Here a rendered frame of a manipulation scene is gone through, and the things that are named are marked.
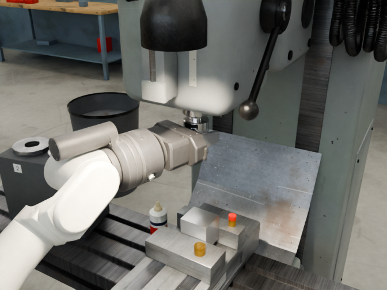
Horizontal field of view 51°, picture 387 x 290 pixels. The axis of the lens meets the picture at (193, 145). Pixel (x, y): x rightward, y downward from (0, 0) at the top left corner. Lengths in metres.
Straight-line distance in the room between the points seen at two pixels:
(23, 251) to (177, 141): 0.28
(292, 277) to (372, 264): 1.61
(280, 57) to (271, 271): 0.45
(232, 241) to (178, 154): 0.26
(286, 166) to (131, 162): 0.57
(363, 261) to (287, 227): 1.46
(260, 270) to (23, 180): 0.58
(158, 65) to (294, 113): 0.55
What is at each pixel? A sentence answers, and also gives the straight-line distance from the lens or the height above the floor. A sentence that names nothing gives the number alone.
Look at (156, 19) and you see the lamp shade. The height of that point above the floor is 1.48.
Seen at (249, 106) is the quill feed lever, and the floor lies 1.34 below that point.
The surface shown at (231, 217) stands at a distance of 0.84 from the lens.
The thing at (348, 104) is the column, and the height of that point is 1.22.
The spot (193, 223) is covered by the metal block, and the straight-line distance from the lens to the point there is 0.81.
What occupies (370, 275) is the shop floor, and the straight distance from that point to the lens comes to 2.44.
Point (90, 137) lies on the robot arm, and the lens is 0.60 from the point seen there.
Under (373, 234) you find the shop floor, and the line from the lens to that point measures 2.74.
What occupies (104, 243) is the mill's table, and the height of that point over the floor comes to 0.92.
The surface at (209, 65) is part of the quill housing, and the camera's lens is 0.59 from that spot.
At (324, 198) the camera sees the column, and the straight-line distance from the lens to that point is 1.14.
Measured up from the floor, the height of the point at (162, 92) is 1.36.
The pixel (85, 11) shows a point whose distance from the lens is 5.53.
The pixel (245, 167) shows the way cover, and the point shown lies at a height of 1.01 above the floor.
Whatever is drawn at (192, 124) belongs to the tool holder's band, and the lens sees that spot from 0.71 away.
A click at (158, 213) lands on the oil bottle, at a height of 1.00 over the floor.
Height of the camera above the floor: 1.54
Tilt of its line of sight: 25 degrees down
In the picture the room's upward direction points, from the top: straight up
